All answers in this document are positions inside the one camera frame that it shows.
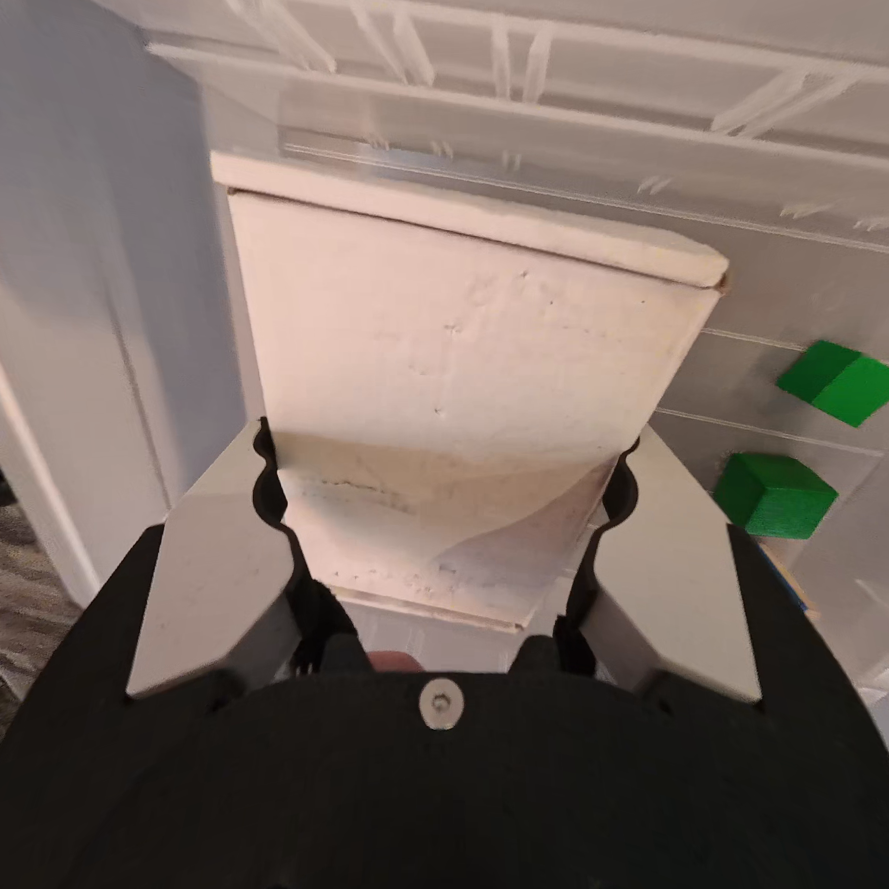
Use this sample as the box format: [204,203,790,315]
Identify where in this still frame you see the green cube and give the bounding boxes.
[776,339,889,429]
[713,452,840,540]

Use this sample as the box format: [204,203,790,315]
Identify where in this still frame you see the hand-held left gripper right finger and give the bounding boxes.
[578,424,761,704]

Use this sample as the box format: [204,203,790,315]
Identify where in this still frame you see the clear plastic storage bin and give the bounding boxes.
[90,0,889,697]

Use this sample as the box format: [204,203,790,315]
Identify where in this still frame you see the white cardboard box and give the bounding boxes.
[210,149,731,634]

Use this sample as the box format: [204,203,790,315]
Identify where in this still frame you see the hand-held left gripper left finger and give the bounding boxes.
[125,417,301,699]

